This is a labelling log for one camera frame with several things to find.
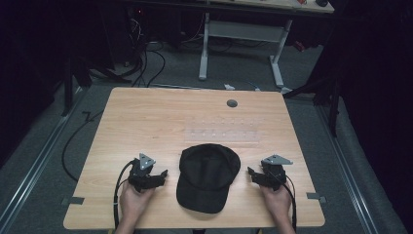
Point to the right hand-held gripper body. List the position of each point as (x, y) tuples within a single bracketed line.
[(274, 172)]

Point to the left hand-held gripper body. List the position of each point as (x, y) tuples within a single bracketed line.
[(142, 172)]

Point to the black baseball cap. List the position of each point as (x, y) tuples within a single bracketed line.
[(207, 175)]

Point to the person's right hand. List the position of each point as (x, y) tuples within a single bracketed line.
[(276, 203)]

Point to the person's left hand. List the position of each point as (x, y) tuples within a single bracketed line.
[(133, 203)]

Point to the grey tape piece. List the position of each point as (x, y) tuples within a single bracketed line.
[(315, 196), (74, 201)]

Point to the clear plastic tray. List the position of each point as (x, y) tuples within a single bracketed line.
[(224, 133)]

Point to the small white floor object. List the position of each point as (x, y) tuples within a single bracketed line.
[(229, 87)]

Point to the black metal stand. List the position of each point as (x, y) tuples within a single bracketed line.
[(331, 97), (68, 87)]

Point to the small red object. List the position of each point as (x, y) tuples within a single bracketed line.
[(299, 46)]

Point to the black object on desk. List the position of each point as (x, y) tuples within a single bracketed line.
[(322, 2)]

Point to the metal floor rail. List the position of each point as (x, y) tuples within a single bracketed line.
[(349, 175), (35, 169)]

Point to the white desk frame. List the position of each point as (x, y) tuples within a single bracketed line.
[(243, 31)]

